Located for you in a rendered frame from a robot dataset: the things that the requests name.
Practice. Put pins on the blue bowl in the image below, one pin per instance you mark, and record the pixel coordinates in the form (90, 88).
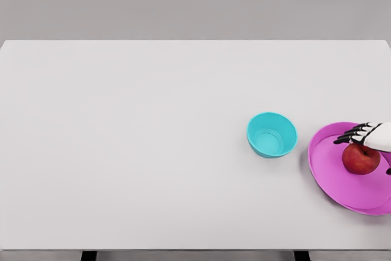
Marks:
(270, 140)

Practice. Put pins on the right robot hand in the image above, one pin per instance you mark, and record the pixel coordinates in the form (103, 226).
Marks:
(380, 138)

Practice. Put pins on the red apple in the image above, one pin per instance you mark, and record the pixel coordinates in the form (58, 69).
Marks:
(360, 160)

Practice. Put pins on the pink plate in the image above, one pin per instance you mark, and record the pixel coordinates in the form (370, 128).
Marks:
(336, 181)

